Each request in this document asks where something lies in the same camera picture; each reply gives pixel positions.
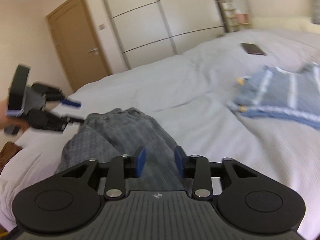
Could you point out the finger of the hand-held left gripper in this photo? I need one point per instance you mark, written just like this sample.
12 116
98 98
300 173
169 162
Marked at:
66 121
72 103

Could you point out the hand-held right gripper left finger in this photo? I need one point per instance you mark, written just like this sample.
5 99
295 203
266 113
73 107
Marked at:
140 161

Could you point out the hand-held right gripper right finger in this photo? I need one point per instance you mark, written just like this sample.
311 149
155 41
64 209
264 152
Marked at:
179 161

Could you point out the grey plaid garment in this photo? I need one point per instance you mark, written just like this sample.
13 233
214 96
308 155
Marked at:
120 132

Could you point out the person's left hand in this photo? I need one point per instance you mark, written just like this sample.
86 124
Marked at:
3 116

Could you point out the brown garment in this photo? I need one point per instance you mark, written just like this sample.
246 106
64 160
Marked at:
8 151

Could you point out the wooden door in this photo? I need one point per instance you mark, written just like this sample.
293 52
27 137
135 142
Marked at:
75 42

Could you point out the bed with white cover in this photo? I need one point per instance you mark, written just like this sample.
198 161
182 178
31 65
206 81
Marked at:
175 92

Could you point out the light blue garment yellow tag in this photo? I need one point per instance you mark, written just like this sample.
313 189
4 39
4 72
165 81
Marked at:
247 95

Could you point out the blue striped folded garment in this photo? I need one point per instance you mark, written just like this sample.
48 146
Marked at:
277 90

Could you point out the cream sliding wardrobe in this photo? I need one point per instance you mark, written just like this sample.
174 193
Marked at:
162 22

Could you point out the black smartphone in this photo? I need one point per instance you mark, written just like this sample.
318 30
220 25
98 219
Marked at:
253 49

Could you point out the small white shelf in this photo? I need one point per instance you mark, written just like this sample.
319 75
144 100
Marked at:
231 17

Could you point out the pink box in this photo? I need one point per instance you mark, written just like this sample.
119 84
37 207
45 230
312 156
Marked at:
242 18

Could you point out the grey checked pillow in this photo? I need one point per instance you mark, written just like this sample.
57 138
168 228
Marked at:
316 10

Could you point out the light switch beside door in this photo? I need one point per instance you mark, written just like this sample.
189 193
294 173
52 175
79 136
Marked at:
102 26

